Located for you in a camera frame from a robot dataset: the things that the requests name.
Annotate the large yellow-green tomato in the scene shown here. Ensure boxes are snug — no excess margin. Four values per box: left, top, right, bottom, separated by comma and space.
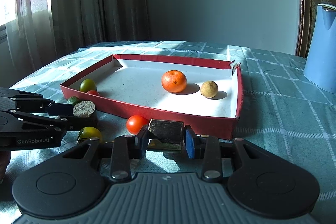
77, 127, 103, 144

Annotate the patterned beige curtain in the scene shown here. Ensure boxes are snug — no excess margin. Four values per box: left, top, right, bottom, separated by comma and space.
1, 0, 149, 76

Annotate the person's left hand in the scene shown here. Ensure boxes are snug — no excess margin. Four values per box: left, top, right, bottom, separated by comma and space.
0, 151, 11, 182

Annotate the orange mandarin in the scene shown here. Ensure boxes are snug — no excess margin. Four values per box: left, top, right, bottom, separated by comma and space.
161, 70, 187, 93

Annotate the small green tomato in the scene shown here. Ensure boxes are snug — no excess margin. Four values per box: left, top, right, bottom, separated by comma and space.
79, 79, 97, 93

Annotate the teal plaid tablecloth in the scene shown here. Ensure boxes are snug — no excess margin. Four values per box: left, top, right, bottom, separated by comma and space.
10, 41, 335, 223

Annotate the dark eggplant chunk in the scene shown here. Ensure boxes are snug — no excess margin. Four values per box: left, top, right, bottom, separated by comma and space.
147, 119, 184, 153

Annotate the blue electric kettle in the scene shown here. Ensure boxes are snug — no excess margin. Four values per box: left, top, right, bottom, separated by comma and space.
303, 3, 336, 93

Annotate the red shallow cardboard box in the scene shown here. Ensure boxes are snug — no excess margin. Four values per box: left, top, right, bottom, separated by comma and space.
60, 54, 244, 139

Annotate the green cucumber piece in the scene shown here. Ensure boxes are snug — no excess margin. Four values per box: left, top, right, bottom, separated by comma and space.
67, 96, 80, 106

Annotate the brown wooden door frame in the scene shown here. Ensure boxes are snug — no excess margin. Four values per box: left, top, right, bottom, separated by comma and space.
295, 0, 312, 57

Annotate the red cherry tomato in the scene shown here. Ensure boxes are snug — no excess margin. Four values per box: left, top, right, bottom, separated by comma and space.
87, 90, 100, 96
126, 115, 149, 135

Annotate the round brown longan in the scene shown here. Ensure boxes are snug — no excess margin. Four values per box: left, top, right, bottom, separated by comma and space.
200, 81, 219, 98

